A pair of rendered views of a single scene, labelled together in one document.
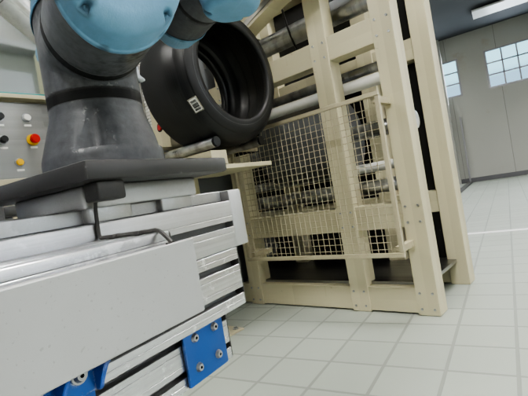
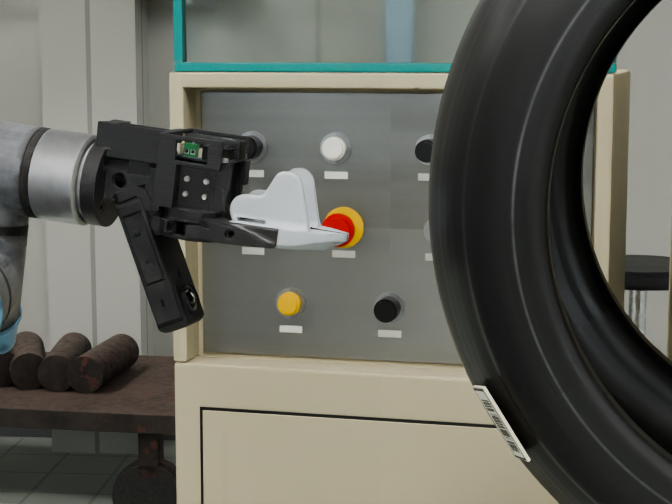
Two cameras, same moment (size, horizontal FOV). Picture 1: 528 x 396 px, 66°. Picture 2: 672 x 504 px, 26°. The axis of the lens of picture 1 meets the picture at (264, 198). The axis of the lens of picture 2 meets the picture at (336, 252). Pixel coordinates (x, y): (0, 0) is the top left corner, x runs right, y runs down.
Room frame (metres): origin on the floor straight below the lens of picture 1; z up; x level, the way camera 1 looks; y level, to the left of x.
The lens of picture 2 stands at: (1.00, -0.64, 1.30)
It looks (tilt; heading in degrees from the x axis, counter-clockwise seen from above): 8 degrees down; 63
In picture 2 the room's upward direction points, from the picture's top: straight up
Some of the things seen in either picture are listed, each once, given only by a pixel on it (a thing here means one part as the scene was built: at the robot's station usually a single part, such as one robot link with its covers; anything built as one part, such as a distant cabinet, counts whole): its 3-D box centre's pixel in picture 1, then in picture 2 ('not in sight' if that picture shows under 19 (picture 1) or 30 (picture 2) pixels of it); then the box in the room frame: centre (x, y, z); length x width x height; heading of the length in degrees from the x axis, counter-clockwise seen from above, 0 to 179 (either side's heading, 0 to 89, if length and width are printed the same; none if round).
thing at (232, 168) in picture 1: (217, 170); not in sight; (1.86, 0.19, 0.80); 0.37 x 0.36 x 0.02; 139
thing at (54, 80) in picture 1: (87, 46); not in sight; (0.53, 0.19, 0.88); 0.13 x 0.12 x 0.14; 33
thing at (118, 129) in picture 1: (101, 136); not in sight; (0.53, 0.20, 0.77); 0.15 x 0.15 x 0.10
